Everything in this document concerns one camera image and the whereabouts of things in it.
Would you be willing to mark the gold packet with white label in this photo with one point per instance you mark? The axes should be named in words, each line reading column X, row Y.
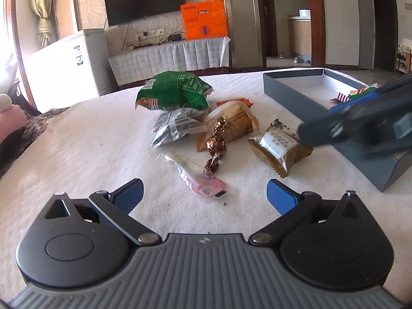
column 283, row 149

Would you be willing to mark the white shoe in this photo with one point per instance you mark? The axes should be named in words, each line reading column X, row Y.
column 301, row 59

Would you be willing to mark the green snack bag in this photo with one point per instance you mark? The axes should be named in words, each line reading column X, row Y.
column 173, row 91

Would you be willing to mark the dark patterned blanket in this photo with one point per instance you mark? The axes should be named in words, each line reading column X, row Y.
column 35, row 128

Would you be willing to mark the silver snack packet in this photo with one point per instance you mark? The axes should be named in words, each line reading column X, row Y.
column 175, row 127

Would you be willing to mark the black router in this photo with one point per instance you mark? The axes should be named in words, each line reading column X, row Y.
column 176, row 37

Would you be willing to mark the cloth-covered TV cabinet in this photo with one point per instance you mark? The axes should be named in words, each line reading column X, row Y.
column 167, row 58

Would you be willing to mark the wooden rack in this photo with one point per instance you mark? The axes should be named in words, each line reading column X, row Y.
column 404, row 58

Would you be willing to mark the wooden kitchen counter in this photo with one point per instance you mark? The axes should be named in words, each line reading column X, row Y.
column 300, row 37

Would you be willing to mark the yellow bag with green label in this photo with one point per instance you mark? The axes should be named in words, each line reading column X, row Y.
column 363, row 90

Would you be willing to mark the silver refrigerator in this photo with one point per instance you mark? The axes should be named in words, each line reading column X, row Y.
column 366, row 29

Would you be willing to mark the orange cardboard box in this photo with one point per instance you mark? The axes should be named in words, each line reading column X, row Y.
column 204, row 19

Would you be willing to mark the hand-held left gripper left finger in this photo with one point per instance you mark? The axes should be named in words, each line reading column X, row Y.
column 130, row 196

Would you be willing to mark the pink plush toy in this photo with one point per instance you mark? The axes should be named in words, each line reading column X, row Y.
column 11, row 119

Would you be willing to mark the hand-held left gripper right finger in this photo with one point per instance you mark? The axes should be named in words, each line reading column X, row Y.
column 280, row 196

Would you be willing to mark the tan pastry packet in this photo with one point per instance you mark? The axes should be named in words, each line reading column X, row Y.
column 238, row 122

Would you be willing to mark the brown foil candy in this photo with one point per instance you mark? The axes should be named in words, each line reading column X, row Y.
column 220, row 125
column 213, row 164
column 217, row 145

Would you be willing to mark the white pot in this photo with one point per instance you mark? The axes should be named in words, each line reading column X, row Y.
column 304, row 12

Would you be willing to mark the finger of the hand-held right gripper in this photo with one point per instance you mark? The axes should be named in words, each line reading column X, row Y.
column 354, row 102
column 322, row 130

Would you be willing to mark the orange snack packet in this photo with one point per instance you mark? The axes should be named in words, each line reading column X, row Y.
column 244, row 103

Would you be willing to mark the brown wooden door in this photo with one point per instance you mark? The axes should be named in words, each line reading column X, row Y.
column 267, row 16

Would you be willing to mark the grey cardboard box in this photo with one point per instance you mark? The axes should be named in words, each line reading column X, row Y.
column 305, row 85

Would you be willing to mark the clear packet with pink end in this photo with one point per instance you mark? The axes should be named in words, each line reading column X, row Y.
column 199, row 180

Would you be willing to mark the beige curtain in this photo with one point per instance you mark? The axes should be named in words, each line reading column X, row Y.
column 41, row 9

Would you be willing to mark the white wall socket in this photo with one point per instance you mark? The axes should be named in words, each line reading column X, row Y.
column 151, row 33

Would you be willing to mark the white chest freezer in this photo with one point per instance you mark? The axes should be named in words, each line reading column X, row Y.
column 70, row 67

